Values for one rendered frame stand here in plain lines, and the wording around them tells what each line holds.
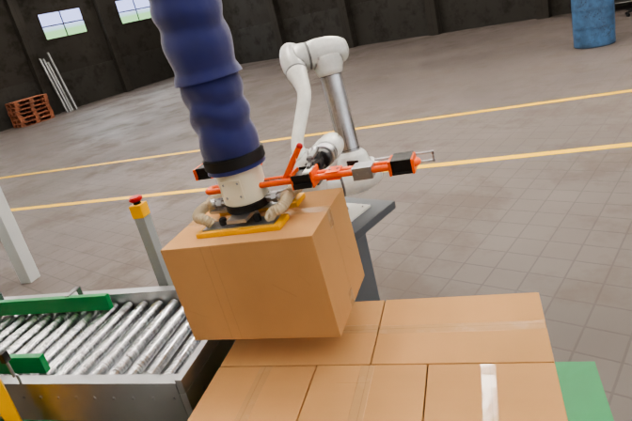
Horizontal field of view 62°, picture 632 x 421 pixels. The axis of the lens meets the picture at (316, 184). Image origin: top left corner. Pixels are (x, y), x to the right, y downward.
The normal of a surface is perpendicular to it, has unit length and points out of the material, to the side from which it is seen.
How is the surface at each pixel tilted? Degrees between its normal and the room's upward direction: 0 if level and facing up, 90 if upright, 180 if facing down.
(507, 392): 0
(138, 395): 90
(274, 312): 91
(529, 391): 0
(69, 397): 90
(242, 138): 74
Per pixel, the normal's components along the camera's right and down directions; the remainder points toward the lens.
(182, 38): -0.18, 0.08
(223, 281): -0.29, 0.39
